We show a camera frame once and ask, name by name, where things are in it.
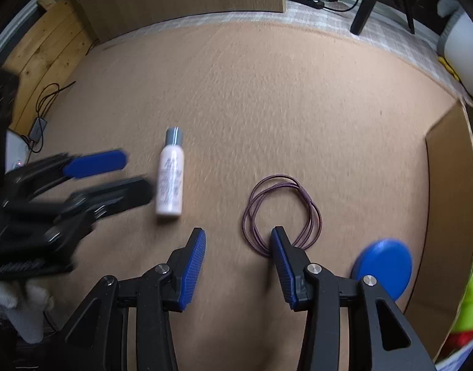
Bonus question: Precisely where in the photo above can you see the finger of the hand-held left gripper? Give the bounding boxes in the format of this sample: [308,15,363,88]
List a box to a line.
[47,176,154,240]
[6,149,129,202]

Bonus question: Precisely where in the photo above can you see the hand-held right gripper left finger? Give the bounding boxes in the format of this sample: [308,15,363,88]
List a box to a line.
[36,228,207,371]

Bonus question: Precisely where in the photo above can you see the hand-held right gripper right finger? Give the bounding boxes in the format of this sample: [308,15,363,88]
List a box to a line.
[270,227,434,371]

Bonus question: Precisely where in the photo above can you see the small pink bottle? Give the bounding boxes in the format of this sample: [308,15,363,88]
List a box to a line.
[155,127,185,218]

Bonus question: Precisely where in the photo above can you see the purple hair tie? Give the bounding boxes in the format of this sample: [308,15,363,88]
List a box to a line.
[242,175,323,258]

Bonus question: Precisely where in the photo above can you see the cardboard box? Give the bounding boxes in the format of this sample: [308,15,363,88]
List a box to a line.
[404,98,473,364]

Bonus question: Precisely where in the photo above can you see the grey charger adapter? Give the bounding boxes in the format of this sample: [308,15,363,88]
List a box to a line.
[28,117,49,142]

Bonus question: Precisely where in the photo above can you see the white power strip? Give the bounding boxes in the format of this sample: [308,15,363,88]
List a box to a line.
[5,129,30,171]

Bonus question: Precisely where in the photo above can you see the pine wood panel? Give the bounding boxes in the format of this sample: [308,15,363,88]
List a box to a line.
[1,0,92,132]

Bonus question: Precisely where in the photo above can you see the checked mat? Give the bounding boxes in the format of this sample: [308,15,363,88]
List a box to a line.
[105,0,473,117]

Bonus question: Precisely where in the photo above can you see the black tripod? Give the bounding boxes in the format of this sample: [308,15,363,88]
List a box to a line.
[350,0,416,35]

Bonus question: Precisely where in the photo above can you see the large penguin plush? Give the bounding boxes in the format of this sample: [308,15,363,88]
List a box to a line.
[437,0,473,103]

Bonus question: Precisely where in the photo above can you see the black charger cable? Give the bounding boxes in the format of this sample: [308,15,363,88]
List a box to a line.
[36,81,77,118]

